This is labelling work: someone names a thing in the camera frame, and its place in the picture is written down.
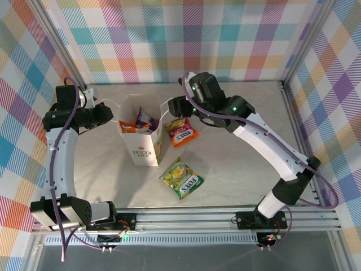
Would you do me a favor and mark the white paper bag with handles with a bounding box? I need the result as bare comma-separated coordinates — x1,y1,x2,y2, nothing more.
98,94,173,167

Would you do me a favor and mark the green Fox's candy packet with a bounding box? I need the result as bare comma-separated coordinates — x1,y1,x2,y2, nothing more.
159,156,204,200

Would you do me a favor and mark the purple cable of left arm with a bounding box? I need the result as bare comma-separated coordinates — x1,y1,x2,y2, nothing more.
49,76,113,262

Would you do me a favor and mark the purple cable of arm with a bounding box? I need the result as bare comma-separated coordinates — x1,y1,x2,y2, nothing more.
179,72,339,252
49,76,113,262

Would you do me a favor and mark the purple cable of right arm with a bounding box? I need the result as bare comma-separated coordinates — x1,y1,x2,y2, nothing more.
179,72,339,252

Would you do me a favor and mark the slotted cable duct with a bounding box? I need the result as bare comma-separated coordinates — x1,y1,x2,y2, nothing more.
43,235,262,246

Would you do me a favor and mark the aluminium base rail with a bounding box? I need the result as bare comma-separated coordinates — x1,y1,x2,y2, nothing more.
29,207,352,234

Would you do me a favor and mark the small controller board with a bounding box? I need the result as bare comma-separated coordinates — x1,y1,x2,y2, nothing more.
257,231,283,251
95,233,127,253

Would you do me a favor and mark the aluminium frame post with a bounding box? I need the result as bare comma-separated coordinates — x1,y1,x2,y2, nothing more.
280,0,338,85
32,0,88,87

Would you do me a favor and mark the purple Fox's berries candy packet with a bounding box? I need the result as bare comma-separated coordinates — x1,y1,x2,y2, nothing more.
135,106,160,133

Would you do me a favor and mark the aluminium side rail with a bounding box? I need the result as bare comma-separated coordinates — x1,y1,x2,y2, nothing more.
278,80,339,211

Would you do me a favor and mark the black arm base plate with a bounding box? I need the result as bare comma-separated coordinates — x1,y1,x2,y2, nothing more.
235,211,286,230
95,212,138,230

